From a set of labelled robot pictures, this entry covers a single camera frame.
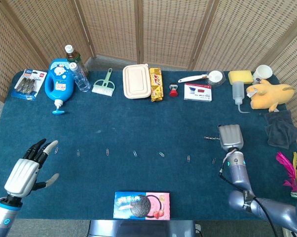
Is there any translucent squeeze wash bottle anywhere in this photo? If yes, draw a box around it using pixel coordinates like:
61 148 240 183
231 80 251 114

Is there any yellow snack pack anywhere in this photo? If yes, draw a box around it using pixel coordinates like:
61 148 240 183
148 68 163 102

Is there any yellow sponge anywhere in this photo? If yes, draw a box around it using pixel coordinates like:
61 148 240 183
227 70 254 85

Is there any grey robot torso base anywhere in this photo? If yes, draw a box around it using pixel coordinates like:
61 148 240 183
88 219 196 237

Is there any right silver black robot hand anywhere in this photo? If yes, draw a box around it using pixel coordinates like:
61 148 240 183
218 124 245 151

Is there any white paper cup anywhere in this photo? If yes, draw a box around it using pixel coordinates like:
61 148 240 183
252 64 273 84

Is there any yellow plush toy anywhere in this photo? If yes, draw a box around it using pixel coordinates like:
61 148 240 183
246 79 296 113

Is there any blue clip blister pack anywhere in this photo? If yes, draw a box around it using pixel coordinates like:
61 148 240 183
11 68 47 101

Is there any clear plastic water bottle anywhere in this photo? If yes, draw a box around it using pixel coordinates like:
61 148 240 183
69 62 91 93

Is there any dark grey cloth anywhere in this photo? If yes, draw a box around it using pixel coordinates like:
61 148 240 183
263 110 297 150

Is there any blue detergent pump bottle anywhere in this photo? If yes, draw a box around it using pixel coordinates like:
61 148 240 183
44 58 75 116

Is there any white plastic spoon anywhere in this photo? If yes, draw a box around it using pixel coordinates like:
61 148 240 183
178 74 210 83

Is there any rattan folding screen panel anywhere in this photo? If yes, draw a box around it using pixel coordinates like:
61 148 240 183
261 17 297 158
74 0 141 64
138 0 221 70
189 0 297 73
0 0 95 72
0 0 48 103

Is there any teal carpet table cover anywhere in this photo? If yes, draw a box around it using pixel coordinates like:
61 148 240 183
0 70 297 221

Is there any beige lidded lunch box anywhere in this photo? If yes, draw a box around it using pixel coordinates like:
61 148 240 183
122 63 151 100

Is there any Oreo strawberry cookie box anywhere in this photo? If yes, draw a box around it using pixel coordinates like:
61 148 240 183
113 191 171 220

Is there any colourful feather shuttlecock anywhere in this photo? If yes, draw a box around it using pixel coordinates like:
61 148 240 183
276 151 297 199

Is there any green white hand brush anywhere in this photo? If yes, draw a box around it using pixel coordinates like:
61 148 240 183
91 68 116 97

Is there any green tea bottle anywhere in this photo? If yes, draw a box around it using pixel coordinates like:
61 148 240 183
65 44 89 77

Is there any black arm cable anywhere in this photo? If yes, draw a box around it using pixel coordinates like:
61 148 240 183
218 169 280 237

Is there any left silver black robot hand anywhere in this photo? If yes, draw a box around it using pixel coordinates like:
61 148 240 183
4 138 60 198

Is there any white red-blue printed box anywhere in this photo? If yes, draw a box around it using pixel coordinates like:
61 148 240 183
184 83 213 102

